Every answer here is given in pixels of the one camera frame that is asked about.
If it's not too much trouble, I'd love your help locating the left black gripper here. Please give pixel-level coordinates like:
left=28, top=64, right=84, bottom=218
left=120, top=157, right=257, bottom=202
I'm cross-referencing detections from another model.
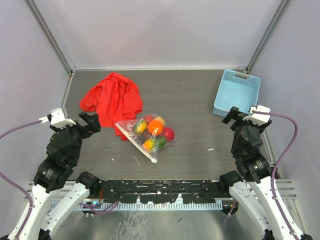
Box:
left=51, top=111, right=101, bottom=163

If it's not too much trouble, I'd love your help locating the dark red apple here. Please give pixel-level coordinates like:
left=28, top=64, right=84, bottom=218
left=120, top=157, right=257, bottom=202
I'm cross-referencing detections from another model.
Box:
left=138, top=131, right=152, bottom=143

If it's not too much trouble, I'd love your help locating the red tomato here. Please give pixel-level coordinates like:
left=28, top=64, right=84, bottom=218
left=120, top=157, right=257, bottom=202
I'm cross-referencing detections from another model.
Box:
left=143, top=114, right=155, bottom=122

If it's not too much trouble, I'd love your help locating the clear polka dot zip bag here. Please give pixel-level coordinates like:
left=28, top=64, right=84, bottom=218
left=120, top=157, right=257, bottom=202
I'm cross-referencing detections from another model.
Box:
left=115, top=114, right=178, bottom=164

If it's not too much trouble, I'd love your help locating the orange fruit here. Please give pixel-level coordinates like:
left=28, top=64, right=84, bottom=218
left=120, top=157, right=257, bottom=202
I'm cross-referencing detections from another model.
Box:
left=147, top=120, right=164, bottom=136

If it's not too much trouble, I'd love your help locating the orange green mango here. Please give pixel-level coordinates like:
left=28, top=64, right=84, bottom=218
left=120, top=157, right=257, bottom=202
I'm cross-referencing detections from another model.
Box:
left=142, top=136, right=167, bottom=152

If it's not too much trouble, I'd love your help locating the red pepper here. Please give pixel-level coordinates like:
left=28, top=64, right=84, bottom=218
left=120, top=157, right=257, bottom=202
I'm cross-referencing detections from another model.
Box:
left=162, top=127, right=175, bottom=142

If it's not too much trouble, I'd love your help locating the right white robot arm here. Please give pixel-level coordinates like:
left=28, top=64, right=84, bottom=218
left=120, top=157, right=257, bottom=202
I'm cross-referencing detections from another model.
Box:
left=219, top=105, right=312, bottom=240

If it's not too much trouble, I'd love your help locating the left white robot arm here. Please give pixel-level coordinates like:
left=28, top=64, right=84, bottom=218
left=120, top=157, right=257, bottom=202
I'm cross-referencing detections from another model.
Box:
left=1, top=108, right=101, bottom=240

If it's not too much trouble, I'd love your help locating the light blue plastic basket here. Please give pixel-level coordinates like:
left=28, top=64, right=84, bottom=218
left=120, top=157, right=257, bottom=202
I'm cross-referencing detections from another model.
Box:
left=212, top=69, right=261, bottom=118

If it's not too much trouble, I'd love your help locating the red cloth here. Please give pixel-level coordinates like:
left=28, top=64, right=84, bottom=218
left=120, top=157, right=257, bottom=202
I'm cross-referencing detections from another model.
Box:
left=79, top=72, right=143, bottom=141

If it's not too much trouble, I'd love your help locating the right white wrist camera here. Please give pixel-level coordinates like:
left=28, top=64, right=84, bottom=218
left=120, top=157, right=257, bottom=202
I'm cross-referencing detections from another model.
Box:
left=243, top=105, right=271, bottom=126

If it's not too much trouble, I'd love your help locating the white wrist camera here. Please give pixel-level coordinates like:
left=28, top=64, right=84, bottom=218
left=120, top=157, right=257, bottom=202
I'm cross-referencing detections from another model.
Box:
left=243, top=105, right=271, bottom=126
left=38, top=107, right=76, bottom=129

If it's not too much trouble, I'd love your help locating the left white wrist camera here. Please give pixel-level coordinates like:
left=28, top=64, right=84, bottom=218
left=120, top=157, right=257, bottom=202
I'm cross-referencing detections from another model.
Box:
left=38, top=107, right=76, bottom=129

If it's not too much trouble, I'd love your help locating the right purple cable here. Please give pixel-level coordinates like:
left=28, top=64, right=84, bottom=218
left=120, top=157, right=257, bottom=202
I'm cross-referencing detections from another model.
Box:
left=251, top=109, right=299, bottom=240

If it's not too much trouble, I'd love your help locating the purple cable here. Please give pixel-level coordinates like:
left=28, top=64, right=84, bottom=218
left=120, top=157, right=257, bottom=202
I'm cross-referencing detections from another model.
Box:
left=251, top=109, right=299, bottom=240
left=0, top=119, right=50, bottom=240

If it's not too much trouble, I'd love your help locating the grey slotted cable duct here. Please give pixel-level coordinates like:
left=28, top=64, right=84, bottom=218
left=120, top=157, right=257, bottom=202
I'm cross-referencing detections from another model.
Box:
left=49, top=201, right=223, bottom=211

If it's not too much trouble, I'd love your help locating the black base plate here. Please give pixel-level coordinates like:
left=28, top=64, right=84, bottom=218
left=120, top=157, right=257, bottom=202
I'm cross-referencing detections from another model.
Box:
left=86, top=179, right=232, bottom=204

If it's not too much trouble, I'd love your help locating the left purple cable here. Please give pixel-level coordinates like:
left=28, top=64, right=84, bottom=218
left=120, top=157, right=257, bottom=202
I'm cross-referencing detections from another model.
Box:
left=0, top=119, right=50, bottom=240

